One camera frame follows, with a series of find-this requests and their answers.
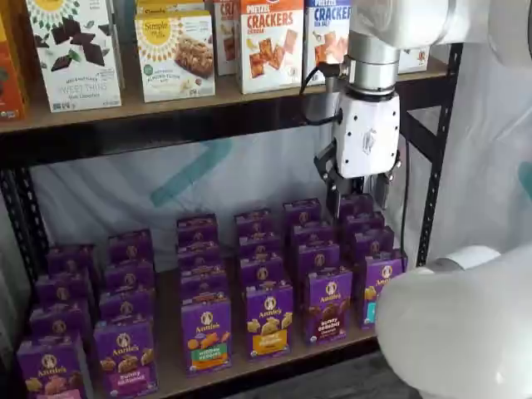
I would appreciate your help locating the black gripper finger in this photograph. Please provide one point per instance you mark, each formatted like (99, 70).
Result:
(384, 189)
(332, 178)

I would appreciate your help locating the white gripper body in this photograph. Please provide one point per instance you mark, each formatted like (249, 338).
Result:
(365, 133)

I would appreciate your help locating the purple Annie's box brown patch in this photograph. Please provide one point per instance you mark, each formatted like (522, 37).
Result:
(318, 257)
(311, 233)
(301, 212)
(328, 307)

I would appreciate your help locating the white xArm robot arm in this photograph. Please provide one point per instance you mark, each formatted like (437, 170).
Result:
(374, 50)

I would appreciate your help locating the purple Annie's box teal patch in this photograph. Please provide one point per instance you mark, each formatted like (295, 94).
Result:
(363, 221)
(380, 282)
(373, 241)

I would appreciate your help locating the purple Annie's box yellow patch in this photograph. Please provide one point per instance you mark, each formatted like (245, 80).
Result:
(261, 269)
(269, 320)
(252, 221)
(259, 244)

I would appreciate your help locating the blue pretzel crackers box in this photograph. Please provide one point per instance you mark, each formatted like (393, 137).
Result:
(324, 33)

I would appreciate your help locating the orange cheddar pretzel crackers box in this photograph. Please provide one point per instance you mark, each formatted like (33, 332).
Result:
(270, 50)
(226, 41)

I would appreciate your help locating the purple Annie's box green patch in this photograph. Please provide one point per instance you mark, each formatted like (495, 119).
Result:
(197, 229)
(200, 254)
(205, 332)
(203, 280)

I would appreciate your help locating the black metal shelf rack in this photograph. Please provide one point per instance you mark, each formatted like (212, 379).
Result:
(166, 133)

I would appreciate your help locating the Simple Mills bar box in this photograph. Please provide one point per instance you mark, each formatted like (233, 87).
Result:
(174, 7)
(174, 62)

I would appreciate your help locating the purple Annie's box magenta patch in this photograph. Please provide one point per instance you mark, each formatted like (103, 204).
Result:
(129, 275)
(124, 357)
(131, 246)
(126, 304)

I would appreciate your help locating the white Sweet Thins box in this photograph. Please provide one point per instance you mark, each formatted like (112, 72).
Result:
(119, 33)
(75, 75)

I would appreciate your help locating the purple Annie's box pink patch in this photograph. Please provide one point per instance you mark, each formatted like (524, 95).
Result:
(60, 318)
(70, 259)
(62, 287)
(50, 365)

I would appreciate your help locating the orange snack box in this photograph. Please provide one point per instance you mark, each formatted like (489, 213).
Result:
(10, 75)

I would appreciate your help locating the white plastic backdrop sheet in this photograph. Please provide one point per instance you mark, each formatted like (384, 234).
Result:
(124, 187)

